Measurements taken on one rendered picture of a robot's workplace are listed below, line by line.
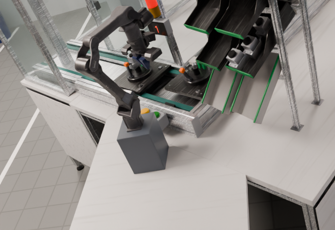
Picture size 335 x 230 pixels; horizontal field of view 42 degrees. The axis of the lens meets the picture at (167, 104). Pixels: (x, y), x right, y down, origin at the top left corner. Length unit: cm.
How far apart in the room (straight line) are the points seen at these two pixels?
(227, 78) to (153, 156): 44
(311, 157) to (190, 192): 47
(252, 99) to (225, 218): 46
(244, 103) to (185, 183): 39
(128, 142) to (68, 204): 159
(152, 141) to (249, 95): 42
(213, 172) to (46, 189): 199
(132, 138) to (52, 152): 216
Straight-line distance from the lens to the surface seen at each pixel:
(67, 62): 284
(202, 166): 176
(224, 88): 179
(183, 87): 203
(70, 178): 345
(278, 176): 165
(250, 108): 171
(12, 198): 364
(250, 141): 180
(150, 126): 172
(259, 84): 170
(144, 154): 176
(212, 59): 170
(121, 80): 228
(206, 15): 164
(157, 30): 209
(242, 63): 159
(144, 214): 169
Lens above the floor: 207
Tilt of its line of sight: 34 degrees down
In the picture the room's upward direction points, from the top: 22 degrees counter-clockwise
